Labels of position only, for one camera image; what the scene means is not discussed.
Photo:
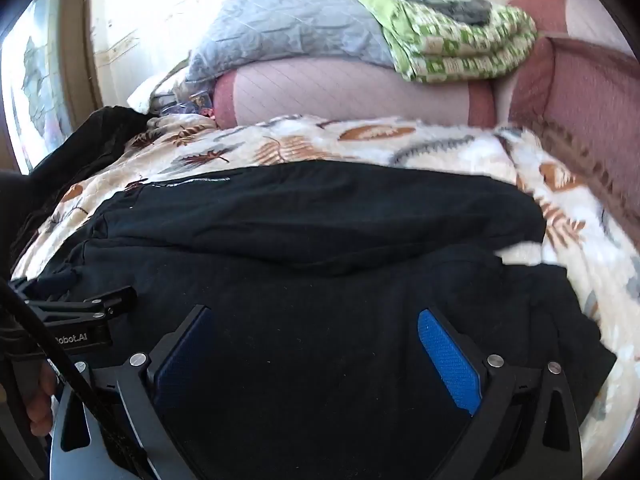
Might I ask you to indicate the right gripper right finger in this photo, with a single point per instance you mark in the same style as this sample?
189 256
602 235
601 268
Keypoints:
523 421

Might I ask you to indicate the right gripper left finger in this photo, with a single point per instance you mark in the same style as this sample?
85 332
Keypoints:
146 397

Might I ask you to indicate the black pants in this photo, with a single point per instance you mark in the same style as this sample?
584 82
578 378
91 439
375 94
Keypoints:
315 275

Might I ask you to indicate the person left hand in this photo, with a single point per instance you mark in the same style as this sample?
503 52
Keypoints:
39 406

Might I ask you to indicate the black jacket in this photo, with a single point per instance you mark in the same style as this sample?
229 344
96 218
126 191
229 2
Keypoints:
26 201

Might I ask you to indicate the leaf pattern fleece blanket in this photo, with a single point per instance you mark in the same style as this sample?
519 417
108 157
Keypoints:
582 235

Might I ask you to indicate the colourful small box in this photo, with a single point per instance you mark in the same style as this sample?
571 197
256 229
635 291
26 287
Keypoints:
203 103

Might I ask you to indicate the white crumpled cloth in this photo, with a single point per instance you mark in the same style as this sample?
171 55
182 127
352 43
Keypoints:
162 90

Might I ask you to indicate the stained glass window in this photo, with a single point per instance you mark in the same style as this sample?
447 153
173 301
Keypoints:
32 88

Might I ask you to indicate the green patterned folded blanket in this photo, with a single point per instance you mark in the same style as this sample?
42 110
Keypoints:
426 46

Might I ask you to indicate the grey quilted pillow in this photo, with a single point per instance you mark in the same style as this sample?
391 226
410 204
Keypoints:
248 31

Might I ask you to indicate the dark grey cloth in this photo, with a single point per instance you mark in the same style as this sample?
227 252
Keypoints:
470 12

